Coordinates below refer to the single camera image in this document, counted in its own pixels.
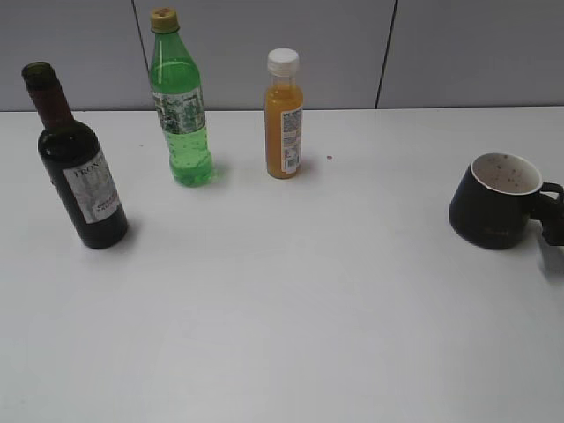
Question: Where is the dark red wine bottle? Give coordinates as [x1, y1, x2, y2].
[21, 62, 128, 249]

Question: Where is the black mug white inside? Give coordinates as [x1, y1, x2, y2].
[449, 152, 563, 249]

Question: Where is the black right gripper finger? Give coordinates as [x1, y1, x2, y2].
[530, 194, 564, 246]

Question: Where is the green soda bottle yellow cap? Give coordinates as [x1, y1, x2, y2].
[149, 7, 214, 187]

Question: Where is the orange juice bottle white cap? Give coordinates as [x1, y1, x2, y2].
[264, 48, 304, 179]

